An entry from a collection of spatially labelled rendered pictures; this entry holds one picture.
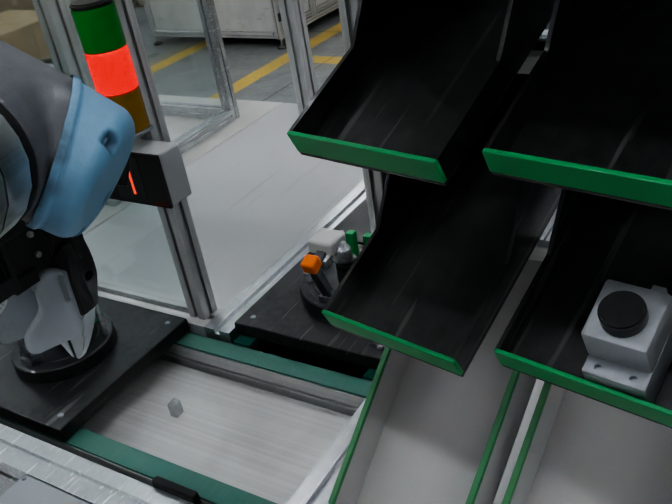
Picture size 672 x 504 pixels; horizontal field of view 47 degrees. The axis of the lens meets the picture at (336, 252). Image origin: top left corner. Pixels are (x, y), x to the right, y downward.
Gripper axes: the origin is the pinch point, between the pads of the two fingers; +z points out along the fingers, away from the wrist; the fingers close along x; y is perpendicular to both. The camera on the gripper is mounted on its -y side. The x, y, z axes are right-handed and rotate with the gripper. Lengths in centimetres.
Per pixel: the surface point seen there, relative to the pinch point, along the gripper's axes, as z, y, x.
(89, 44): -14.0, -29.3, -23.5
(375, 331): 2.4, -11.3, 20.6
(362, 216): 26, -65, -14
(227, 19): 102, -435, -349
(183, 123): 37, -116, -101
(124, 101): -6.9, -30.4, -21.9
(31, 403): 26.2, -10.1, -32.0
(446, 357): 2.4, -10.2, 27.1
